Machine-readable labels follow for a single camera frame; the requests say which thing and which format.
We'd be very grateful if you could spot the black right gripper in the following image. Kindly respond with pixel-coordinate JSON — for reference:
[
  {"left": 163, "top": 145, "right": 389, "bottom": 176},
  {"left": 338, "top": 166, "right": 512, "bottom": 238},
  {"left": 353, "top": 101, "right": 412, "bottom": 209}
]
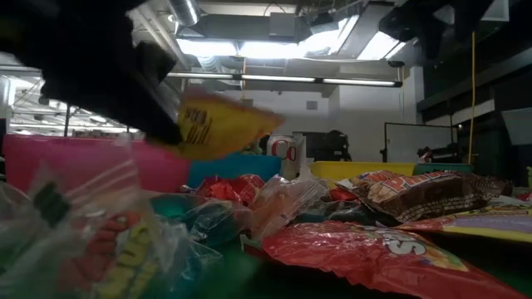
[{"left": 377, "top": 0, "right": 446, "bottom": 61}]

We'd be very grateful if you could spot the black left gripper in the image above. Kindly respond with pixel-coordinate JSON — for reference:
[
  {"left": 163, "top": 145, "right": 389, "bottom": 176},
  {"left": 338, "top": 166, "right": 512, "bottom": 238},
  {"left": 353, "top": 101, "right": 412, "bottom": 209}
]
[{"left": 0, "top": 0, "right": 185, "bottom": 147}]

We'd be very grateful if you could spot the yellow Sour Patch Kids packet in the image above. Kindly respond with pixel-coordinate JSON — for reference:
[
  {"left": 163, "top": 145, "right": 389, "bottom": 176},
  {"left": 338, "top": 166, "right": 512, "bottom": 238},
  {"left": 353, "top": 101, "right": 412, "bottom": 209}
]
[
  {"left": 174, "top": 89, "right": 287, "bottom": 162},
  {"left": 394, "top": 203, "right": 532, "bottom": 245}
]

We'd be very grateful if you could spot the red Skittles packet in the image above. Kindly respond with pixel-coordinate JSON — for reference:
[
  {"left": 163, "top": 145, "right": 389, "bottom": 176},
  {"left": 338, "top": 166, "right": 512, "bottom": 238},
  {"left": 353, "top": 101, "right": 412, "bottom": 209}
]
[
  {"left": 195, "top": 174, "right": 267, "bottom": 208},
  {"left": 260, "top": 220, "right": 529, "bottom": 299}
]

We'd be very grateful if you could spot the white red candy wrapper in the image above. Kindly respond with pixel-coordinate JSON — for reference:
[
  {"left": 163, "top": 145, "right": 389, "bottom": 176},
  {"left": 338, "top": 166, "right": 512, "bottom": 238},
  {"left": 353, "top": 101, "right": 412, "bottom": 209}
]
[{"left": 290, "top": 159, "right": 318, "bottom": 183}]

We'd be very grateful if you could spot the small red candy packet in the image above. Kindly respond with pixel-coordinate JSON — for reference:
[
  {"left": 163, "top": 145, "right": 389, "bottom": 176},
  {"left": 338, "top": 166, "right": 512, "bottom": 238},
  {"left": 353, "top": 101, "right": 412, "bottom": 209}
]
[{"left": 330, "top": 187, "right": 358, "bottom": 203}]

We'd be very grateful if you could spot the pink plastic bin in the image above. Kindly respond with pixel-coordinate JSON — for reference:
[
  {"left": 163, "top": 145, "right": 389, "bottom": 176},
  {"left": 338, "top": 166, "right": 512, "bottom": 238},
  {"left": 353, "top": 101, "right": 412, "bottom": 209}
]
[{"left": 2, "top": 134, "right": 192, "bottom": 194}]

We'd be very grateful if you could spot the clear blue gummy bag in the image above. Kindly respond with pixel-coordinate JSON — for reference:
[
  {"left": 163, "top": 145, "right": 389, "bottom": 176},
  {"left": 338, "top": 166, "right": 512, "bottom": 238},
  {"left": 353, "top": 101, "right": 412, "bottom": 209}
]
[{"left": 149, "top": 193, "right": 250, "bottom": 250}]

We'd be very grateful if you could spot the blue plastic bin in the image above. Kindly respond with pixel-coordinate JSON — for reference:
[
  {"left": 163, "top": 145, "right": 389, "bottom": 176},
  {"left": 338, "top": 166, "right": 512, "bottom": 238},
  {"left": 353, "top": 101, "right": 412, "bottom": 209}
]
[{"left": 186, "top": 153, "right": 283, "bottom": 190}]

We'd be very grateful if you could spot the person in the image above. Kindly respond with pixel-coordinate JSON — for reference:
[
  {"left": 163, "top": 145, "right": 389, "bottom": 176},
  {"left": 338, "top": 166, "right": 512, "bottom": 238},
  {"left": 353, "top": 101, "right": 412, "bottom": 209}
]
[{"left": 326, "top": 130, "right": 353, "bottom": 162}]

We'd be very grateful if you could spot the long LED light bar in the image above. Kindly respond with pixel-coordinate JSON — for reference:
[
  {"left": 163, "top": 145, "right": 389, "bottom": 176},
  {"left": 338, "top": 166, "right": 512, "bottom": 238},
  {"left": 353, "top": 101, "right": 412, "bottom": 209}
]
[{"left": 165, "top": 71, "right": 403, "bottom": 88}]

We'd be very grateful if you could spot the clear gummy rings bag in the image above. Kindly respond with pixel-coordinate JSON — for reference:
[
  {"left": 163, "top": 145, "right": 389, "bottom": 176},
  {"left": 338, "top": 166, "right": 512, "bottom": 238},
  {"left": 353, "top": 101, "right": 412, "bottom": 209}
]
[{"left": 0, "top": 140, "right": 225, "bottom": 299}]

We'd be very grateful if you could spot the black cabinet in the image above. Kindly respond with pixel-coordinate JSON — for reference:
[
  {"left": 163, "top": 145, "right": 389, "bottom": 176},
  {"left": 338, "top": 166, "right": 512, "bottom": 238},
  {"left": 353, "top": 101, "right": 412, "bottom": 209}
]
[{"left": 305, "top": 132, "right": 349, "bottom": 162}]

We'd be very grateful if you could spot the yellow plastic basket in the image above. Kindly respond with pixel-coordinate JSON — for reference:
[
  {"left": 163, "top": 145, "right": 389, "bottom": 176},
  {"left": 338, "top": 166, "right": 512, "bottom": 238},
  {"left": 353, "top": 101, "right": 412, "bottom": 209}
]
[{"left": 309, "top": 160, "right": 416, "bottom": 184}]

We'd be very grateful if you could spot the teal plastic bin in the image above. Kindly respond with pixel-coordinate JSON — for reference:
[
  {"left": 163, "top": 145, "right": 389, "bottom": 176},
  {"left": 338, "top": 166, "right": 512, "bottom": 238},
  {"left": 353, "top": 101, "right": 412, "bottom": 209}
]
[{"left": 413, "top": 162, "right": 475, "bottom": 175}]

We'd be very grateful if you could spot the clear orange gummy bag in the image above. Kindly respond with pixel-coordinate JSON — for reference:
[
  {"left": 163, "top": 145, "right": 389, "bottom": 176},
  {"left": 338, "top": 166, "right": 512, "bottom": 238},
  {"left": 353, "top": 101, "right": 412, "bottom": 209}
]
[{"left": 249, "top": 174, "right": 329, "bottom": 242}]

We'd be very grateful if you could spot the brown PayDay packet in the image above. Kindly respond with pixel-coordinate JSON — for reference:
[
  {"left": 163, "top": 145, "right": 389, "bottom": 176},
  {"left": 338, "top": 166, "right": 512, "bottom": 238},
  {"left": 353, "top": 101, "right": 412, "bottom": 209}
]
[{"left": 335, "top": 169, "right": 515, "bottom": 224}]

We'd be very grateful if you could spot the yellow power cable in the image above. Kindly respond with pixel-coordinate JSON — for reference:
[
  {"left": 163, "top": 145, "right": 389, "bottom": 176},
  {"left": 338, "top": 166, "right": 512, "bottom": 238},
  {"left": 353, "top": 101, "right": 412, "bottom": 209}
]
[{"left": 468, "top": 31, "right": 478, "bottom": 165}]

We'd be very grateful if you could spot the silver ventilation duct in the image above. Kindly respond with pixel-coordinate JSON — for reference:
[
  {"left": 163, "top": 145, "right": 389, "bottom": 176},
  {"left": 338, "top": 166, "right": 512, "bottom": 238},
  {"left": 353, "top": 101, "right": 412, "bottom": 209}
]
[{"left": 168, "top": 0, "right": 203, "bottom": 27}]

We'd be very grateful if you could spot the white board black frame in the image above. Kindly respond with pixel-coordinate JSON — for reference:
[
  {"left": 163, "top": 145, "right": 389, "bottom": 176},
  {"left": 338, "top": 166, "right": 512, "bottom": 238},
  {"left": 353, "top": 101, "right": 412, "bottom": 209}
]
[{"left": 382, "top": 122, "right": 458, "bottom": 164}]

